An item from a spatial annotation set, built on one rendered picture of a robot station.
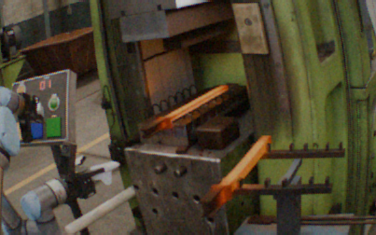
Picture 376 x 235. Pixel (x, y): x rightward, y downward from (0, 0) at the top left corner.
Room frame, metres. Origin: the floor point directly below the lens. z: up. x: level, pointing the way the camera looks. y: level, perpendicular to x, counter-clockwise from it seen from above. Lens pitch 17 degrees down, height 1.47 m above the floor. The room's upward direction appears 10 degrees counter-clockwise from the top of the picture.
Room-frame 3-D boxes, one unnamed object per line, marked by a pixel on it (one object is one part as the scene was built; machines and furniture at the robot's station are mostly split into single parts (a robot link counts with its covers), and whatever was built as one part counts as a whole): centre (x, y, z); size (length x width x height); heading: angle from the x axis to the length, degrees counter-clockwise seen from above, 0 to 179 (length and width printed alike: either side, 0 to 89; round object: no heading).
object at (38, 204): (1.06, 0.45, 0.98); 0.11 x 0.08 x 0.09; 142
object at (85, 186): (1.19, 0.35, 0.97); 0.12 x 0.08 x 0.09; 142
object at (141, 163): (1.69, -0.09, 0.69); 0.56 x 0.38 x 0.45; 142
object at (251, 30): (1.46, -0.24, 1.27); 0.09 x 0.02 x 0.17; 52
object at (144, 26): (1.72, -0.04, 1.32); 0.42 x 0.20 x 0.10; 142
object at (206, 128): (1.49, -0.09, 0.95); 0.12 x 0.08 x 0.06; 142
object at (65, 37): (8.48, 2.06, 0.43); 1.89 x 1.20 x 0.85; 51
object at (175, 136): (1.72, -0.04, 0.96); 0.42 x 0.20 x 0.09; 142
